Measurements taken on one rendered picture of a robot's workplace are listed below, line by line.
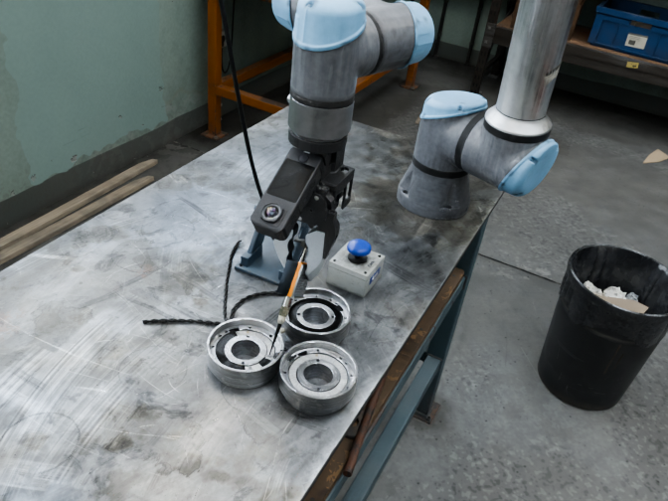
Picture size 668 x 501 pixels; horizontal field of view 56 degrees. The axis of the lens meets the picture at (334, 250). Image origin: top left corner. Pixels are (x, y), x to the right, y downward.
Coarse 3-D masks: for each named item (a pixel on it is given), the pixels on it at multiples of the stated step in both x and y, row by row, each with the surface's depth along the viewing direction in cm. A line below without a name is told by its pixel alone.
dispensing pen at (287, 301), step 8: (304, 248) 85; (304, 256) 85; (288, 264) 84; (296, 264) 84; (304, 264) 86; (288, 272) 84; (280, 280) 84; (288, 280) 84; (280, 288) 84; (288, 288) 84; (288, 296) 85; (288, 304) 85; (280, 312) 86; (280, 320) 86; (272, 344) 86
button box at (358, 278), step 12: (348, 252) 105; (372, 252) 106; (336, 264) 103; (348, 264) 103; (360, 264) 103; (372, 264) 103; (336, 276) 104; (348, 276) 103; (360, 276) 101; (372, 276) 103; (348, 288) 104; (360, 288) 103
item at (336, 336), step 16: (320, 288) 98; (320, 304) 96; (336, 304) 97; (288, 320) 91; (304, 320) 93; (320, 320) 97; (288, 336) 92; (304, 336) 90; (320, 336) 90; (336, 336) 91
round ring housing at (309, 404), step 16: (288, 352) 86; (304, 352) 88; (320, 352) 88; (336, 352) 88; (288, 368) 85; (304, 368) 85; (320, 368) 87; (336, 368) 86; (352, 368) 86; (288, 384) 81; (304, 384) 83; (336, 384) 84; (352, 384) 82; (288, 400) 82; (304, 400) 80; (320, 400) 80; (336, 400) 81
